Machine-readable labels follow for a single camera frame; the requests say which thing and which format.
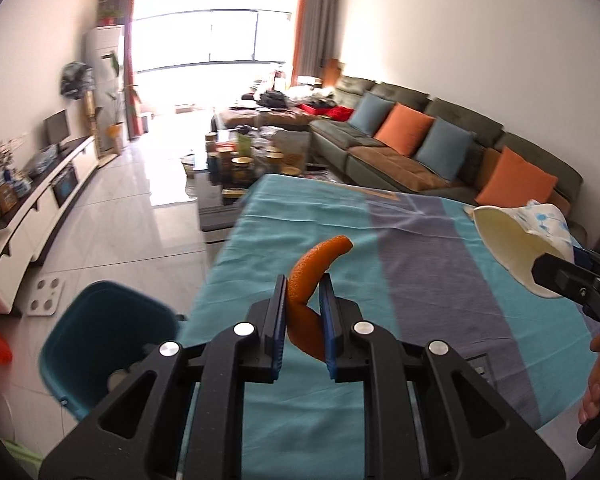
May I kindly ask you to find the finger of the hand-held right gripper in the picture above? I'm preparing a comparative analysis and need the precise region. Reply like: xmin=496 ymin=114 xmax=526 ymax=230
xmin=531 ymin=253 xmax=600 ymax=317
xmin=572 ymin=246 xmax=600 ymax=286

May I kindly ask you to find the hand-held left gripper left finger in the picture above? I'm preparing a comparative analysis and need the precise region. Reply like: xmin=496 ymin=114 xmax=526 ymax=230
xmin=39 ymin=274 xmax=289 ymax=480

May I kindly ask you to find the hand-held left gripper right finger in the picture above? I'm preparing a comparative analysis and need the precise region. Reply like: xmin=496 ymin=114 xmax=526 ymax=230
xmin=319 ymin=274 xmax=566 ymax=480

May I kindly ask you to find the orange peel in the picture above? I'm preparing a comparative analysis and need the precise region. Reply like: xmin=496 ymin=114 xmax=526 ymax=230
xmin=286 ymin=236 xmax=353 ymax=362

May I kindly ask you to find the white floral paper bowl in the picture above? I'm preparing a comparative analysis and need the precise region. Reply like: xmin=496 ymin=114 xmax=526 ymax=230
xmin=472 ymin=200 xmax=576 ymax=301

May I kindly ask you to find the teal plastic trash bin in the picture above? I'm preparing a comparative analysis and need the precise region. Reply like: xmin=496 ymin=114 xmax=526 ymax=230
xmin=39 ymin=280 xmax=181 ymax=421

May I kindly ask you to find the person's right hand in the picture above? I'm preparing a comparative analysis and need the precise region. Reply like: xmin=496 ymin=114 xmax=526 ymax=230
xmin=577 ymin=332 xmax=600 ymax=426

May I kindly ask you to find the teal grey tablecloth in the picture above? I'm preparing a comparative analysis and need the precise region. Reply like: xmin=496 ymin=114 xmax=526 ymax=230
xmin=177 ymin=173 xmax=598 ymax=480

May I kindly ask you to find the orange cushion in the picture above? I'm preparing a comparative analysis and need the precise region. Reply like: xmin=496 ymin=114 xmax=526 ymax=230
xmin=475 ymin=146 xmax=559 ymax=208
xmin=373 ymin=103 xmax=436 ymax=157

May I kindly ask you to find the glass coffee table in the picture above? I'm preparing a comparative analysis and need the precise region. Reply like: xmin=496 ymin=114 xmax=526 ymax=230
xmin=197 ymin=127 xmax=331 ymax=233

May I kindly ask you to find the blue cushion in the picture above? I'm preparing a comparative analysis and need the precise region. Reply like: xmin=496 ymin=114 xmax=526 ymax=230
xmin=414 ymin=117 xmax=476 ymax=181
xmin=350 ymin=91 xmax=396 ymax=135

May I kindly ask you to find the group of jars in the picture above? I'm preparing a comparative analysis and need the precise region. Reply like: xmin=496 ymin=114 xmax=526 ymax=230
xmin=205 ymin=132 xmax=286 ymax=186

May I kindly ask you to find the green sofa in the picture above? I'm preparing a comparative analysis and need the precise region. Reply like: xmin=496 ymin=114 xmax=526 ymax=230
xmin=307 ymin=75 xmax=588 ymax=241

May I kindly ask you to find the chaise with clothes pile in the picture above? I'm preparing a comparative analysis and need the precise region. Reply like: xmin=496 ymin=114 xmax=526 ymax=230
xmin=212 ymin=77 xmax=356 ymax=131

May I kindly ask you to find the white bathroom scale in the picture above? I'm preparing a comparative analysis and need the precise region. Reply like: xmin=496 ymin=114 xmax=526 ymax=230
xmin=25 ymin=276 xmax=66 ymax=317

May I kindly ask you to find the tall plant in yellow pot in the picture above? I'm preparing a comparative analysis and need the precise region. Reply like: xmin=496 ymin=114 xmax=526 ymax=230
xmin=105 ymin=50 xmax=141 ymax=153

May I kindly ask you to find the white black television cabinet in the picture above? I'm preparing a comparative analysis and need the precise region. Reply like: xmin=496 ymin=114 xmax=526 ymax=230
xmin=0 ymin=136 xmax=98 ymax=313

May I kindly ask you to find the gold decorative stand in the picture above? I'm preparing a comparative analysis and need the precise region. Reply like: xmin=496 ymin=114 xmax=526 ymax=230
xmin=82 ymin=92 xmax=103 ymax=158

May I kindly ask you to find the clear plastic bag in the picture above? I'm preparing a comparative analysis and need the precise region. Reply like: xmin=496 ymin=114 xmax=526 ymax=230
xmin=32 ymin=145 xmax=61 ymax=166

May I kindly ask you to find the orange grey curtain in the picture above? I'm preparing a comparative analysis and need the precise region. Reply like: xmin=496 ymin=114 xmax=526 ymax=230
xmin=122 ymin=0 xmax=143 ymax=138
xmin=291 ymin=0 xmax=341 ymax=88

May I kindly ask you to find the large window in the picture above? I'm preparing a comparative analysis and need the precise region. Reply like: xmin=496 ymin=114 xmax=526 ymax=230
xmin=132 ymin=7 xmax=296 ymax=76

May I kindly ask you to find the black monitor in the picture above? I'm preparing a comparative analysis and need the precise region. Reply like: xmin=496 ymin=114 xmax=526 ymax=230
xmin=45 ymin=110 xmax=72 ymax=147

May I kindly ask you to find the white standing air conditioner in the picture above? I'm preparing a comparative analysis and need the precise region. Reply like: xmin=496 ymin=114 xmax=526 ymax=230
xmin=84 ymin=25 xmax=126 ymax=156

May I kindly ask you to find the plant in blue vase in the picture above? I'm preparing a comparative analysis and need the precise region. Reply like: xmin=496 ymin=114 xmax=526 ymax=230
xmin=0 ymin=142 xmax=26 ymax=196

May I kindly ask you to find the cloth-covered standing fan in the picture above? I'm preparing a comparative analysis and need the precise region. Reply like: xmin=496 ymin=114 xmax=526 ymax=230
xmin=60 ymin=61 xmax=93 ymax=100

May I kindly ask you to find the small red-potted plant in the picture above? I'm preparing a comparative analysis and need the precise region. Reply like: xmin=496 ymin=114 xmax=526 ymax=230
xmin=97 ymin=0 xmax=123 ymax=26

